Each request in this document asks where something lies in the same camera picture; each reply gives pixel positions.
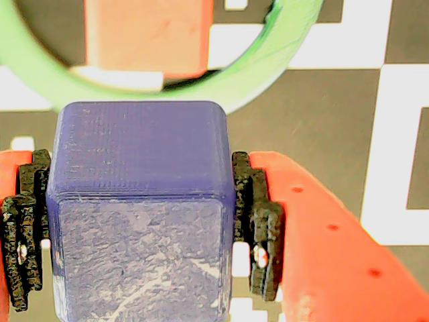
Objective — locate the red cube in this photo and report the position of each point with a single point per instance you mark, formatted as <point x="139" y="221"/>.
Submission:
<point x="147" y="33"/>

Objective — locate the blue cube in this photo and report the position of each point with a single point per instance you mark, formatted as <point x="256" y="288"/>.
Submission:
<point x="140" y="218"/>

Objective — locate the black white marker checkerboard mat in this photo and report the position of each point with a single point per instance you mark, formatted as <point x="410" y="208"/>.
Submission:
<point x="318" y="117"/>

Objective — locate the red gripper finger with black pad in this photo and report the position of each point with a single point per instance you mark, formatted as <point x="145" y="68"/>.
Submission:
<point x="23" y="218"/>
<point x="328" y="261"/>

